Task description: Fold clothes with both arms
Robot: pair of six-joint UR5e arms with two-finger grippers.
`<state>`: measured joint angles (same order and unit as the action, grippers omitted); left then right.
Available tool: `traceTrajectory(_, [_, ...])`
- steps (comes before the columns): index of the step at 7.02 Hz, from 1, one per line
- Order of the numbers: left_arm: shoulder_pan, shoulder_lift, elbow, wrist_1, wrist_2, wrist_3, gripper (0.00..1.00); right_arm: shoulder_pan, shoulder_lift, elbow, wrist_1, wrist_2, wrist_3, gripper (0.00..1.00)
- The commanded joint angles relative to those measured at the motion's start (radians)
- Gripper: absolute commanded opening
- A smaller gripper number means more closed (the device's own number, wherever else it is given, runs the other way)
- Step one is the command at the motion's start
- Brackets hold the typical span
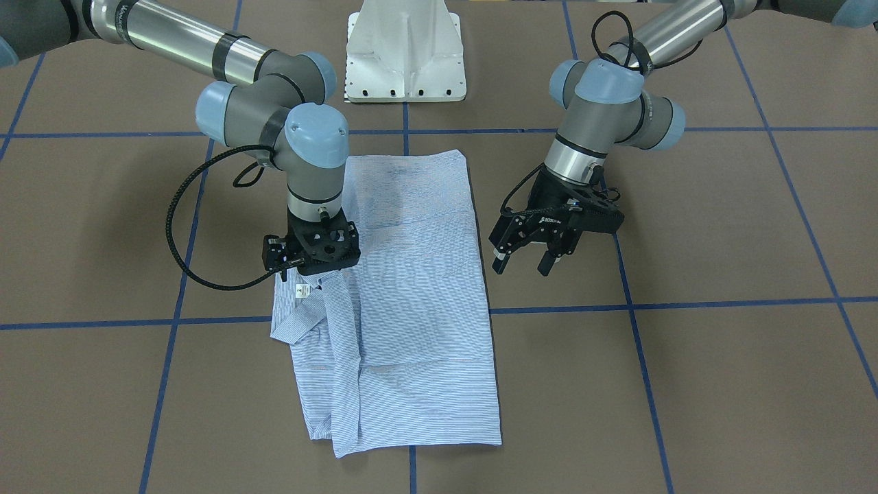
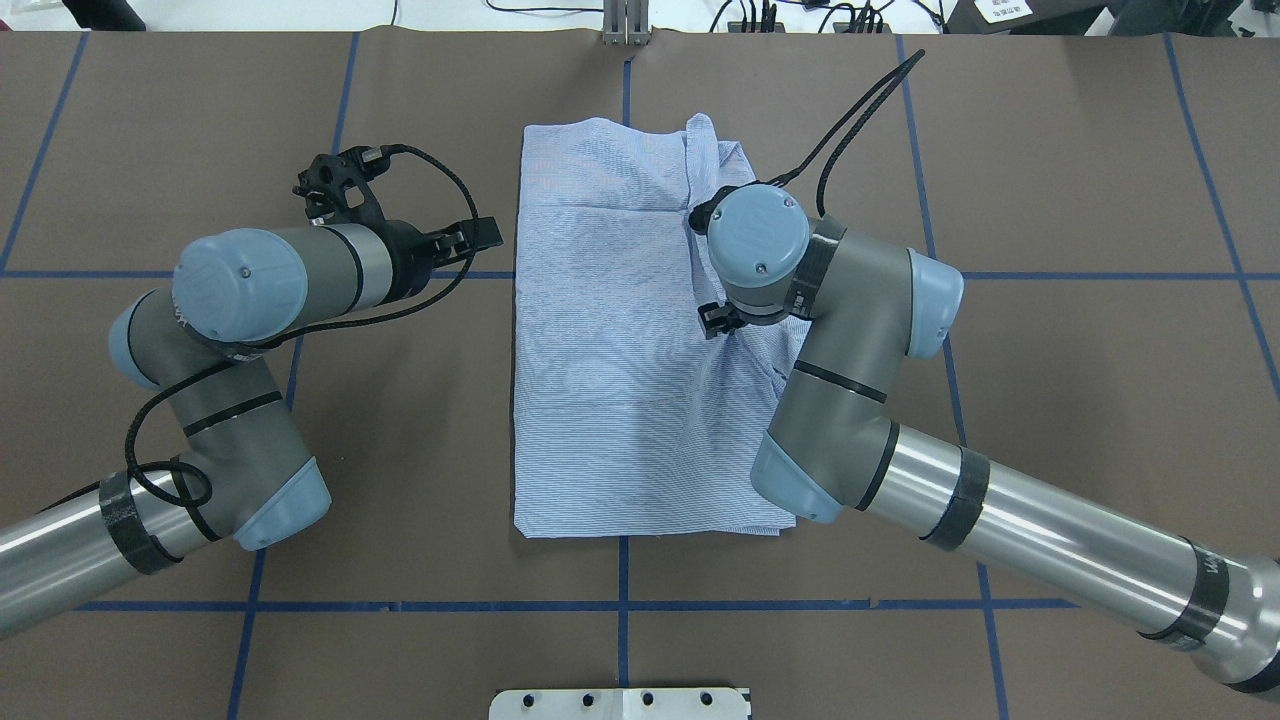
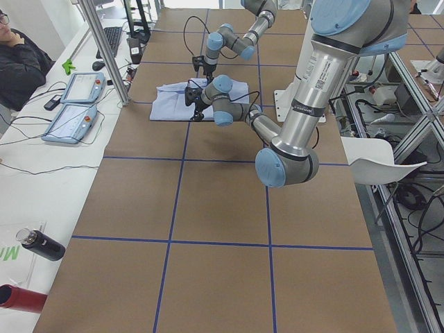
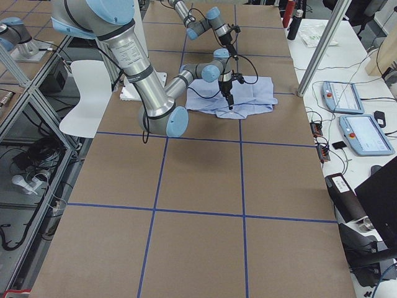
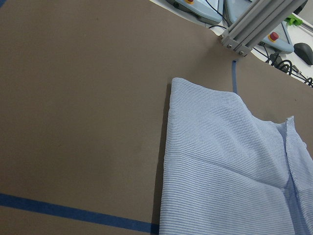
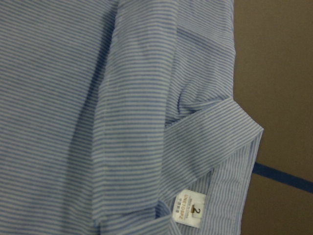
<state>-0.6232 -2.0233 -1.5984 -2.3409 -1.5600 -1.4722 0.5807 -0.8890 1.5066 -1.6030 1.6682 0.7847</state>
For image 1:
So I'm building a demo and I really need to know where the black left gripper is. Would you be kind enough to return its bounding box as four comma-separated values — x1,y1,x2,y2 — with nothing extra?
489,165,624,277

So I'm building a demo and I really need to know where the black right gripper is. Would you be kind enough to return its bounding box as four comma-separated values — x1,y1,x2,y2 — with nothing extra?
261,209,361,281

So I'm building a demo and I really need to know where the blue striped button shirt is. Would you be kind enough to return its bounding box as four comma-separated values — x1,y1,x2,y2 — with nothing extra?
270,150,502,458

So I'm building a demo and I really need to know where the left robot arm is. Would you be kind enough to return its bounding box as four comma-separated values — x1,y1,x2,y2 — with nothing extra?
489,1,876,276

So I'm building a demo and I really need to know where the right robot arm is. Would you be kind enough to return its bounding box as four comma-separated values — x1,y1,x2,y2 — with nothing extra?
1,1,361,290

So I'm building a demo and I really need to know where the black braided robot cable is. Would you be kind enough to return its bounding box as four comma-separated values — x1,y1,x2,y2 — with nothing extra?
165,143,289,292

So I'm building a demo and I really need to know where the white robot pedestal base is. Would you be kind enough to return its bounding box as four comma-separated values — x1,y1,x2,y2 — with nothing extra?
344,1,468,104

